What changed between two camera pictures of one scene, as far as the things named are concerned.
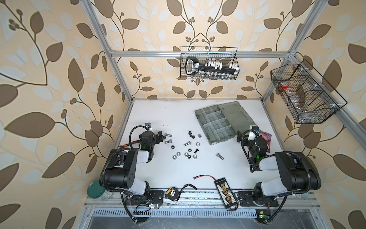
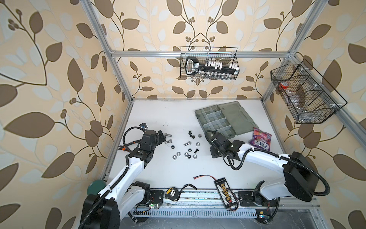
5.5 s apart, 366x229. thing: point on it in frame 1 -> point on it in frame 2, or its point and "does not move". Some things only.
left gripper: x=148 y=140 does not move
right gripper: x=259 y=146 -> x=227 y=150
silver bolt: x=187 y=143 does not move
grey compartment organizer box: x=222 y=121 does not move
